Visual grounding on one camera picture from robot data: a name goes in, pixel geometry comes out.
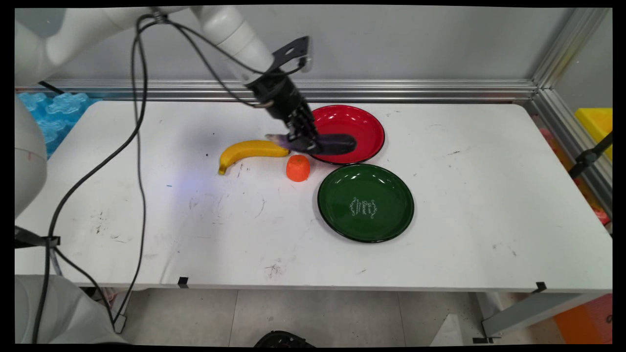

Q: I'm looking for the black round object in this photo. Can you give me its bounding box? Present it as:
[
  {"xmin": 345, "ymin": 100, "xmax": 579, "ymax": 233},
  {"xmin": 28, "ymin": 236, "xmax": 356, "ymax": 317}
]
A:
[{"xmin": 253, "ymin": 330, "xmax": 316, "ymax": 348}]

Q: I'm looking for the long aluminium rail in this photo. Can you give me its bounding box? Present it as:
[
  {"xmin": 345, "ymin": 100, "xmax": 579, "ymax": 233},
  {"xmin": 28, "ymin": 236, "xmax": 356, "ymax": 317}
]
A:
[{"xmin": 15, "ymin": 79, "xmax": 538, "ymax": 104}]

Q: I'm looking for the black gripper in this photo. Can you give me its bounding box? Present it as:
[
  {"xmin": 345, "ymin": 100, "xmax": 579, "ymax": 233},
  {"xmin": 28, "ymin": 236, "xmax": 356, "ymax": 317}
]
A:
[{"xmin": 244, "ymin": 67, "xmax": 324, "ymax": 155}]

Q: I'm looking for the white table leg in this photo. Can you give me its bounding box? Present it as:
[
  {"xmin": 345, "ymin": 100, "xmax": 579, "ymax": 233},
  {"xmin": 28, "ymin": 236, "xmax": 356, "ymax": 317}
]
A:
[{"xmin": 95, "ymin": 287, "xmax": 129, "ymax": 334}]

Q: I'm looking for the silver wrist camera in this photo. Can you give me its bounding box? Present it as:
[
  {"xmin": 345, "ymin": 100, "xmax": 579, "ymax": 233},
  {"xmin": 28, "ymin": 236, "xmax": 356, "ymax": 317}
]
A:
[{"xmin": 270, "ymin": 36, "xmax": 312, "ymax": 75}]

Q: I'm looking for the orange box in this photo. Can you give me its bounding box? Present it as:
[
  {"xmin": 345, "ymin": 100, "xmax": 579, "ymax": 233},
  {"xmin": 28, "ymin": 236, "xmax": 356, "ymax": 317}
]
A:
[{"xmin": 553, "ymin": 293, "xmax": 613, "ymax": 344}]

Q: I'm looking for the yellow box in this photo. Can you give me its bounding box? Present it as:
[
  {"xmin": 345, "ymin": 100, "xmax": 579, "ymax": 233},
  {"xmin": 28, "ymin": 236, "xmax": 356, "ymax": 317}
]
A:
[{"xmin": 574, "ymin": 108, "xmax": 613, "ymax": 163}]

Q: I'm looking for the short aluminium rail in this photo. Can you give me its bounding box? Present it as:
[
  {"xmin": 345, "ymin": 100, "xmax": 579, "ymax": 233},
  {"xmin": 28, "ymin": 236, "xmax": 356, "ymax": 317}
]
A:
[{"xmin": 530, "ymin": 88, "xmax": 613, "ymax": 218}]

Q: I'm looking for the purple eggplant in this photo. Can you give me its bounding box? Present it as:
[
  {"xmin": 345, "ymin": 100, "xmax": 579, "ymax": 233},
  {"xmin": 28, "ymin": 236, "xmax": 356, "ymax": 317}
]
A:
[{"xmin": 265, "ymin": 132, "xmax": 358, "ymax": 156}]

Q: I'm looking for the green plate with print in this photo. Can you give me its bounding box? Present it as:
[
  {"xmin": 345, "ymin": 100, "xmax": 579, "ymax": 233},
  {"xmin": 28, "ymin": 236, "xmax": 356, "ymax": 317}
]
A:
[{"xmin": 317, "ymin": 163, "xmax": 415, "ymax": 243}]

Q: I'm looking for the grey table leg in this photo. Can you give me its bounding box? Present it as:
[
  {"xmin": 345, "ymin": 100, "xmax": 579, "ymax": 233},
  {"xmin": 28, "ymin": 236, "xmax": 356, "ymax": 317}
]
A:
[{"xmin": 472, "ymin": 292, "xmax": 613, "ymax": 344}]

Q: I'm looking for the blue patterned mat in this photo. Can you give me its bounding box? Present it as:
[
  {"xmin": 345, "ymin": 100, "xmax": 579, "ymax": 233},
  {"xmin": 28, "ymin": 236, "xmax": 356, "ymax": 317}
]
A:
[{"xmin": 17, "ymin": 91, "xmax": 102, "ymax": 158}]

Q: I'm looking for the orange carrot piece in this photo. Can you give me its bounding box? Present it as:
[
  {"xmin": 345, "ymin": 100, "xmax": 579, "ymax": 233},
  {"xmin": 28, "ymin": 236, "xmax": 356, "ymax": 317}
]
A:
[{"xmin": 286, "ymin": 154, "xmax": 311, "ymax": 183}]

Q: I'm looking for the aluminium corner post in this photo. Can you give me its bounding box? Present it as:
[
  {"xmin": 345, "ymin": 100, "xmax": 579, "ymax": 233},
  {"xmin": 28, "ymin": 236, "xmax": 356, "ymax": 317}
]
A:
[{"xmin": 532, "ymin": 7, "xmax": 611, "ymax": 89}]

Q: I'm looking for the long black hanging cable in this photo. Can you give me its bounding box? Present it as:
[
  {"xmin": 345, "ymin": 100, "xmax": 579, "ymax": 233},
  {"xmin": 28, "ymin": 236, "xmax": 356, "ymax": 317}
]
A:
[{"xmin": 30, "ymin": 12, "xmax": 169, "ymax": 344}]

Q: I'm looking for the red plate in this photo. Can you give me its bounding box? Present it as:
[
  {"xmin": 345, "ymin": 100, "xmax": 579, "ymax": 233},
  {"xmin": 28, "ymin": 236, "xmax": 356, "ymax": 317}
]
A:
[{"xmin": 306, "ymin": 105, "xmax": 386, "ymax": 166}]

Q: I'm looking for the yellow banana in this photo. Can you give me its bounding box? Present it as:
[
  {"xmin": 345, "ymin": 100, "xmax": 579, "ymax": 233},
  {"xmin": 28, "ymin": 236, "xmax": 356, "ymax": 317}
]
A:
[{"xmin": 218, "ymin": 140, "xmax": 291, "ymax": 176}]

